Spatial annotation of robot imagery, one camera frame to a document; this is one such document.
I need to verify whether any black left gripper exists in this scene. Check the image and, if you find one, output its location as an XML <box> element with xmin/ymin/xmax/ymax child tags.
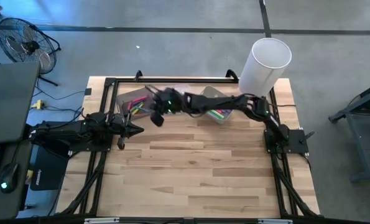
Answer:
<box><xmin>109</xmin><ymin>114</ymin><xmax>145</xmax><ymax>139</ymax></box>

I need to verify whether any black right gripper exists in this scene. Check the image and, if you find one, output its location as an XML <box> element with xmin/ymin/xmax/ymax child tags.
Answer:
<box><xmin>146</xmin><ymin>85</ymin><xmax>187</xmax><ymax>114</ymax></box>

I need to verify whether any green highlighter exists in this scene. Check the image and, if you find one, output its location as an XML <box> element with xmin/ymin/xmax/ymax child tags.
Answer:
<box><xmin>210</xmin><ymin>109</ymin><xmax>225</xmax><ymax>121</ymax></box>

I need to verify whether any grey translucent plastic bin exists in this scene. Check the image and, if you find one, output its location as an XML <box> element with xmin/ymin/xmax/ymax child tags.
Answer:
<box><xmin>116</xmin><ymin>86</ymin><xmax>156</xmax><ymax>122</ymax></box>

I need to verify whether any beige plastic bin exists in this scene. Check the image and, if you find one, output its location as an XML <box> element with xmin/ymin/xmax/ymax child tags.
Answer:
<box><xmin>201</xmin><ymin>85</ymin><xmax>235</xmax><ymax>125</ymax></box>

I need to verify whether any yellow power strip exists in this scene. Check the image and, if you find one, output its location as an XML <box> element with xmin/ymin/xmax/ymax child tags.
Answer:
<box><xmin>31</xmin><ymin>99</ymin><xmax>46</xmax><ymax>111</ymax></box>

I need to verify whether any white shade table lamp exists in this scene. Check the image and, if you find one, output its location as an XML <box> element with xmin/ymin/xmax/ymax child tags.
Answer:
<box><xmin>238</xmin><ymin>37</ymin><xmax>293</xmax><ymax>99</ymax></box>

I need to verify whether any grey computer monitor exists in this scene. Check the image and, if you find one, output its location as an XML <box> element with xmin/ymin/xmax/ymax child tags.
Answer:
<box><xmin>0</xmin><ymin>61</ymin><xmax>42</xmax><ymax>146</ymax></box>

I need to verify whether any black computer mouse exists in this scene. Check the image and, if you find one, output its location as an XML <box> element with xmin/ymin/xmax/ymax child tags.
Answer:
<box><xmin>0</xmin><ymin>162</ymin><xmax>19</xmax><ymax>194</ymax></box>

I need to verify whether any black floor fan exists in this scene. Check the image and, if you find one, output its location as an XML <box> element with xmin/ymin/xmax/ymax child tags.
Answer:
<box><xmin>0</xmin><ymin>17</ymin><xmax>62</xmax><ymax>87</ymax></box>

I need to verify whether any dark grey desk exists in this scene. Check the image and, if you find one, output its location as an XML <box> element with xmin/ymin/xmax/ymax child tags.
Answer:
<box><xmin>0</xmin><ymin>138</ymin><xmax>35</xmax><ymax>220</ymax></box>

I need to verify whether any grey metal stand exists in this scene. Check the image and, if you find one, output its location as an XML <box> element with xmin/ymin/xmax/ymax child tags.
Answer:
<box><xmin>328</xmin><ymin>79</ymin><xmax>370</xmax><ymax>184</ymax></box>

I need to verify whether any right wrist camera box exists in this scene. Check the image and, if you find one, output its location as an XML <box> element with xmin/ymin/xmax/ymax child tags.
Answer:
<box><xmin>149</xmin><ymin>109</ymin><xmax>165</xmax><ymax>128</ymax></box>

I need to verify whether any white frame bracket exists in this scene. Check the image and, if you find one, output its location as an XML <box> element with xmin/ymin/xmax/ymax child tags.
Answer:
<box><xmin>258</xmin><ymin>218</ymin><xmax>293</xmax><ymax>224</ymax></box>
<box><xmin>84</xmin><ymin>217</ymin><xmax>120</xmax><ymax>224</ymax></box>

